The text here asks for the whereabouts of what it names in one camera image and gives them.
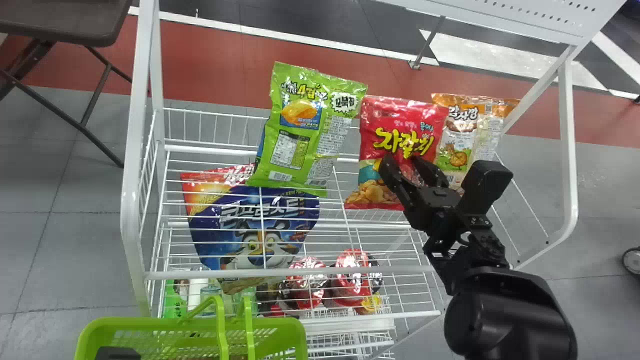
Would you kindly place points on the white bottle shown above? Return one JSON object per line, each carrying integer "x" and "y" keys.
{"x": 197, "y": 290}

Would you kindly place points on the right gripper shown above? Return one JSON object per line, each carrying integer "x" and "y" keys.
{"x": 434, "y": 207}

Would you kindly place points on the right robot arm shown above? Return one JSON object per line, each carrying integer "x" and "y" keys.
{"x": 505, "y": 320}

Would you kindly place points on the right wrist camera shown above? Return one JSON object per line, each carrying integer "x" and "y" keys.
{"x": 485, "y": 187}

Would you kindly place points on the orange snack packet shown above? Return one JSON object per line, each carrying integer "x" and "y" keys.
{"x": 462, "y": 130}

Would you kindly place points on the green bottle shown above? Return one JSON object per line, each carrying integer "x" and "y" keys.
{"x": 174, "y": 302}

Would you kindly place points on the green snack packet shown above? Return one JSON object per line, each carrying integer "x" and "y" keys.
{"x": 300, "y": 135}

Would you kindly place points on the green basket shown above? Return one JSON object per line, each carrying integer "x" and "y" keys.
{"x": 200, "y": 337}

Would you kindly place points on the blue cereal bag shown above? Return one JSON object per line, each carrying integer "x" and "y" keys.
{"x": 250, "y": 220}

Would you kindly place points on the red noodle cup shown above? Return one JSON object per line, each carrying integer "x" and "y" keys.
{"x": 352, "y": 282}
{"x": 306, "y": 287}

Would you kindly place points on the dark side table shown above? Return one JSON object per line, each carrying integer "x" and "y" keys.
{"x": 65, "y": 20}

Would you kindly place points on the red snack packet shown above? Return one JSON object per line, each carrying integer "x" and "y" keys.
{"x": 395, "y": 135}

